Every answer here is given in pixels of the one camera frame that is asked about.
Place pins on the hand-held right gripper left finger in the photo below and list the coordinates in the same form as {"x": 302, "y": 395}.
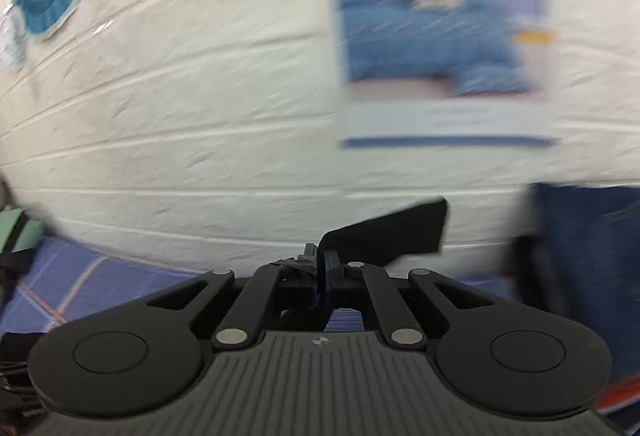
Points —
{"x": 307, "y": 278}

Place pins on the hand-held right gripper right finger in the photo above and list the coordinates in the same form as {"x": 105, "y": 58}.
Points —
{"x": 330, "y": 277}

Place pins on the stack of folded clothes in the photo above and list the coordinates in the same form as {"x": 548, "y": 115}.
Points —
{"x": 590, "y": 266}

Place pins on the wall poster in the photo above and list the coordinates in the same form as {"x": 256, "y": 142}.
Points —
{"x": 435, "y": 40}

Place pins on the blue plaid bedsheet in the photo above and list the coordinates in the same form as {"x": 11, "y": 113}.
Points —
{"x": 80, "y": 281}

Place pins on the black pants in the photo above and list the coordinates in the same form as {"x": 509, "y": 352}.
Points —
{"x": 395, "y": 231}

